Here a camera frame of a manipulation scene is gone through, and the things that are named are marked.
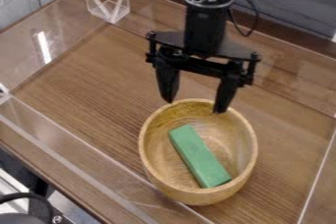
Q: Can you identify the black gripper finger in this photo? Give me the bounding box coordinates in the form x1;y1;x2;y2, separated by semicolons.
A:
154;58;180;103
212;72;240;114

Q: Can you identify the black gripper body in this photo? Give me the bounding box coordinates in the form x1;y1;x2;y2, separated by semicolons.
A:
145;8;261;86

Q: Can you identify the green rectangular block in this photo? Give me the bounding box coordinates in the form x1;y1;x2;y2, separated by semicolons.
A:
168;125;230;189

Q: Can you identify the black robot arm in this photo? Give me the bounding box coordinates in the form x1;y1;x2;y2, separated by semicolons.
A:
146;0;261;113

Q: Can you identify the brown wooden bowl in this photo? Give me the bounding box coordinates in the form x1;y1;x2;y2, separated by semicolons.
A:
137;98;258;205

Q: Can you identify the clear acrylic corner bracket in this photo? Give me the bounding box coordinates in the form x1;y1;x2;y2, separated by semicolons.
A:
85;0;129;25

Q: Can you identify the clear acrylic tray wall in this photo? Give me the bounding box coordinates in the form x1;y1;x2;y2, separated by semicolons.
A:
0;91;213;224

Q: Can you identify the black cable bottom left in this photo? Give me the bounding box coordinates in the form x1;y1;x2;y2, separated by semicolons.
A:
0;192;46;224

